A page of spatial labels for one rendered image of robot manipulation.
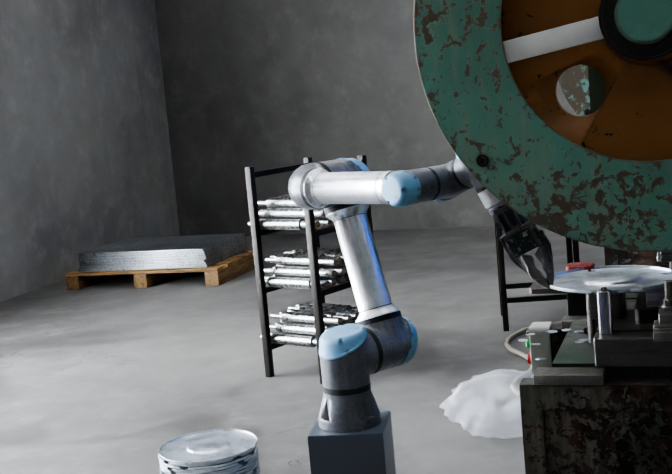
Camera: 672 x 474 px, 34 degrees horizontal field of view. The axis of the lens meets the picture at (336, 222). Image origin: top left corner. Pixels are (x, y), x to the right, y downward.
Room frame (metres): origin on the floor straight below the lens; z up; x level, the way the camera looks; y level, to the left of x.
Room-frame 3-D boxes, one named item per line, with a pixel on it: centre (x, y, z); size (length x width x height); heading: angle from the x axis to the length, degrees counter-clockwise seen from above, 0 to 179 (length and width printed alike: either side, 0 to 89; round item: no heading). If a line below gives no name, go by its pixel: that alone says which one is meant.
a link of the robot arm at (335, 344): (2.55, 0.00, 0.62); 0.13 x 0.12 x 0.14; 130
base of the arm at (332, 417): (2.55, 0.01, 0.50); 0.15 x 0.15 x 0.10
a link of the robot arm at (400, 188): (2.50, -0.04, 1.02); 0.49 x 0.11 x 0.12; 40
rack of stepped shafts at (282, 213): (4.83, 0.12, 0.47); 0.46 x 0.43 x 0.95; 51
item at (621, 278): (2.35, -0.59, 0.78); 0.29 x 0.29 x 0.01
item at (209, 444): (3.10, 0.43, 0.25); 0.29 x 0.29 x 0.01
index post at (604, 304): (2.19, -0.54, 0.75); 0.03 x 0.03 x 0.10; 71
